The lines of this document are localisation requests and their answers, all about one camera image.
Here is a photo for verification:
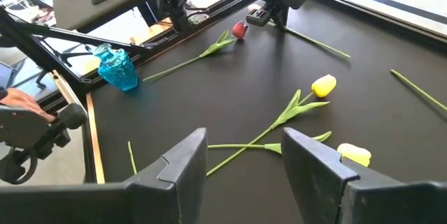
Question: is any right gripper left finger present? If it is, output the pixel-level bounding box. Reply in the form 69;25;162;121
0;128;209;224

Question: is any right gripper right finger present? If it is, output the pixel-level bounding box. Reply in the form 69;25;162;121
281;127;447;224

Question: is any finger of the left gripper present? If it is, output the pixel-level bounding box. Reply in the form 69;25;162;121
271;3;290;29

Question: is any pink artificial tulip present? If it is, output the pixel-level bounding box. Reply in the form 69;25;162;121
247;3;351;59

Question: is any maroon artificial tulip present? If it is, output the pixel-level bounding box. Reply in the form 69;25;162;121
142;20;249;82

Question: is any red artificial tulip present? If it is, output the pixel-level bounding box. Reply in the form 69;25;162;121
127;141;138;175
390;69;447;112

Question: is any yellow artificial tulip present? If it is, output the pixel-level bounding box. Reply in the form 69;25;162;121
208;130;372;168
205;74;337;177

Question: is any blue glass vase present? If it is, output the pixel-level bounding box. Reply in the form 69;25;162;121
92;42;140;92

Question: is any black office chair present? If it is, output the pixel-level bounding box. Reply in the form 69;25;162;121
0;103;88;186

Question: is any person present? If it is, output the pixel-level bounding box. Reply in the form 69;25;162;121
0;87;57;124

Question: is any grey desk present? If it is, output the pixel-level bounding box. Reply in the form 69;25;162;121
52;0;142;33

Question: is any black diagonal support bar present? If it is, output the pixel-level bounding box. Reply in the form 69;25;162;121
0;20;153;56

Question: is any black aluminium rig frame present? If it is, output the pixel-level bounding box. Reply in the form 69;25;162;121
0;0;447;185

